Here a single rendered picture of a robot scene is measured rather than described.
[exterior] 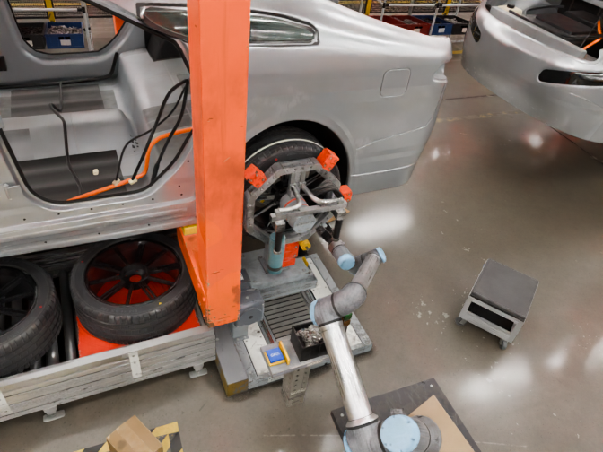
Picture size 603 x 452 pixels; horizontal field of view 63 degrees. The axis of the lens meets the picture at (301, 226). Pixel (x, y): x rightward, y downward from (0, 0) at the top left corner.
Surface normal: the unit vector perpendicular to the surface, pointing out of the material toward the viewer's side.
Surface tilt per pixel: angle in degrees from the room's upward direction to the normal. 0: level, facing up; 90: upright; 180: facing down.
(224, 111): 90
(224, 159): 90
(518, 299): 0
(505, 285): 0
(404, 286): 0
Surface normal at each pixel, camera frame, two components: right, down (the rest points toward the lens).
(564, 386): 0.11, -0.76
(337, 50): 0.42, 0.41
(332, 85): 0.40, 0.63
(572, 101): -0.54, 0.51
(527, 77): -0.86, 0.23
